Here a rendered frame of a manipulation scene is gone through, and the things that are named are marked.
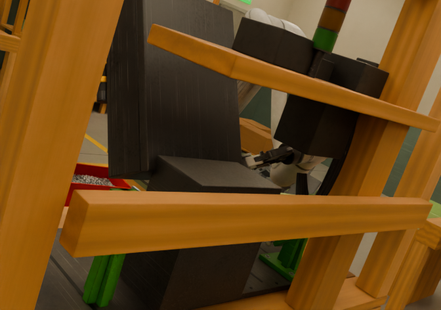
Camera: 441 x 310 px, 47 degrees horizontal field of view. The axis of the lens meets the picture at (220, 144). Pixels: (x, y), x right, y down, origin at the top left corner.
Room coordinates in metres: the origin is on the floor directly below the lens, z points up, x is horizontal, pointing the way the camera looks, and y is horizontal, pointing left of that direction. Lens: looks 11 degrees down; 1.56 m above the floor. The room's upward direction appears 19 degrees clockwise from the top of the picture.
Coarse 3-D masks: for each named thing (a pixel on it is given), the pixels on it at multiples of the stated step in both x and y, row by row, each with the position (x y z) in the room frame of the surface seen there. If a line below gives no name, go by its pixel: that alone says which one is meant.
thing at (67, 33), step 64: (64, 0) 0.65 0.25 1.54; (64, 64) 0.67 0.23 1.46; (384, 64) 1.41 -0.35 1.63; (0, 128) 0.70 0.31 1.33; (64, 128) 0.69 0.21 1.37; (384, 128) 1.36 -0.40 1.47; (0, 192) 0.66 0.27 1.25; (64, 192) 0.71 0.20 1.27; (0, 256) 0.65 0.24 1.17; (320, 256) 1.38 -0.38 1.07; (384, 256) 1.70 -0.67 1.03
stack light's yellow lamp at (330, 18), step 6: (324, 12) 1.12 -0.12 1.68; (330, 12) 1.11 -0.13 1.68; (336, 12) 1.11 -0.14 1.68; (342, 12) 1.12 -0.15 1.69; (324, 18) 1.12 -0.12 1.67; (330, 18) 1.11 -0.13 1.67; (336, 18) 1.11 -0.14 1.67; (342, 18) 1.12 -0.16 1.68; (318, 24) 1.13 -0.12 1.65; (324, 24) 1.12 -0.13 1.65; (330, 24) 1.11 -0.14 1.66; (336, 24) 1.11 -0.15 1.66; (342, 24) 1.13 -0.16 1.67; (330, 30) 1.11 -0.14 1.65; (336, 30) 1.12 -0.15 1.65
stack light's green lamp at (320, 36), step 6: (318, 30) 1.12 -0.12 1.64; (324, 30) 1.11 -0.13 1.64; (318, 36) 1.12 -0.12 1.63; (324, 36) 1.11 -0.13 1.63; (330, 36) 1.11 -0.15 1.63; (336, 36) 1.12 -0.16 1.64; (318, 42) 1.11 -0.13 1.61; (324, 42) 1.11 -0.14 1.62; (330, 42) 1.11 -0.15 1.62; (318, 48) 1.11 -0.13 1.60; (324, 48) 1.11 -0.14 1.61; (330, 48) 1.12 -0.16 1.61; (330, 54) 1.13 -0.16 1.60
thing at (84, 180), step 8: (80, 168) 1.89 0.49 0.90; (88, 168) 1.91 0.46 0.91; (96, 168) 1.93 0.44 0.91; (104, 168) 1.95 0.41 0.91; (80, 176) 1.86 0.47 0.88; (88, 176) 1.88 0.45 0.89; (96, 176) 1.94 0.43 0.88; (104, 176) 1.96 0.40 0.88; (72, 184) 1.67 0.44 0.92; (80, 184) 1.69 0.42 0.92; (88, 184) 1.71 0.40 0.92; (96, 184) 1.84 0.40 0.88; (104, 184) 1.86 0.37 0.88; (112, 184) 1.92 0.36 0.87; (120, 184) 1.88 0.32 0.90; (128, 184) 1.85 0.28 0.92; (72, 192) 1.68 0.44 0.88
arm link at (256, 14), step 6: (246, 12) 2.11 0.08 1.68; (252, 12) 2.07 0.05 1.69; (258, 12) 2.06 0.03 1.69; (264, 12) 2.08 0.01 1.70; (252, 18) 2.05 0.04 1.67; (258, 18) 2.04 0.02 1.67; (264, 18) 2.04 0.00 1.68; (270, 18) 2.07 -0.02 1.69; (276, 18) 2.10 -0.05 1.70; (276, 24) 2.06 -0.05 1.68; (282, 24) 2.09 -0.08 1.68
